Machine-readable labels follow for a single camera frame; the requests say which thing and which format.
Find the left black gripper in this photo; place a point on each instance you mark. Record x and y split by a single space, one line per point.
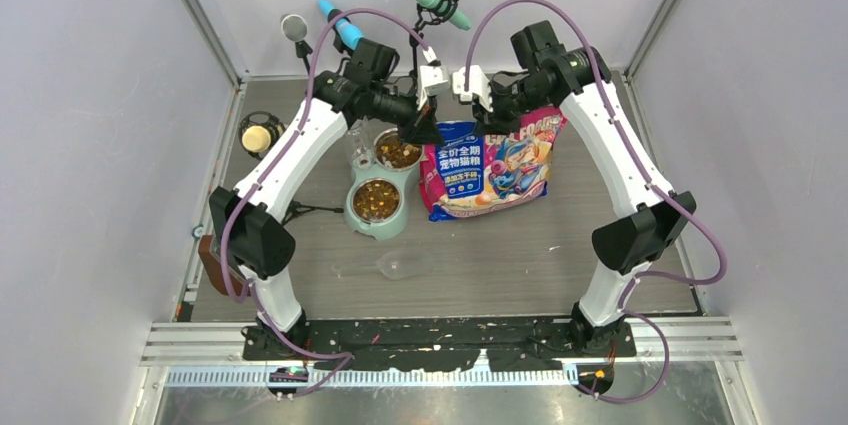
421 127

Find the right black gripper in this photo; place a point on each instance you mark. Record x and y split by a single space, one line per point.
497 124

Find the colourful cat food bag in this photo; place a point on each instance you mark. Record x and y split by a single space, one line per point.
471 175

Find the clear plastic scoop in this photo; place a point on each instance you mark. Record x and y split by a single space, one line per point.
394 265

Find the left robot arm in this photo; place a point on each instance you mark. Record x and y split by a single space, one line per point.
248 219

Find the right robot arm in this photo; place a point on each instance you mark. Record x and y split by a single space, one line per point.
649 213

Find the green double pet bowl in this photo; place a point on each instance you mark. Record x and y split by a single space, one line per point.
384 171

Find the green microphone on tripod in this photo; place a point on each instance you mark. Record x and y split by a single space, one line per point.
437 12

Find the blue microphone on stand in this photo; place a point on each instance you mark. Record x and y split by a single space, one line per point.
347 34

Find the yellow microphone on tripod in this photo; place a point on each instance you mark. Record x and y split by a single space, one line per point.
259 131

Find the silver round microphone stand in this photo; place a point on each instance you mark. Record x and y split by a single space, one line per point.
295 29

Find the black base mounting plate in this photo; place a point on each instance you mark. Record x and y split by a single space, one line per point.
436 345

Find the brown metronome box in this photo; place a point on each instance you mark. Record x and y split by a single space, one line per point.
208 253

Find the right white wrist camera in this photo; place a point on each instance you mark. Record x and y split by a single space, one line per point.
472 86

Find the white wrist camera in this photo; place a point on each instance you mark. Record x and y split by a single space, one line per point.
433 79
472 86

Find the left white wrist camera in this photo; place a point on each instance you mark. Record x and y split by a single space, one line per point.
433 79

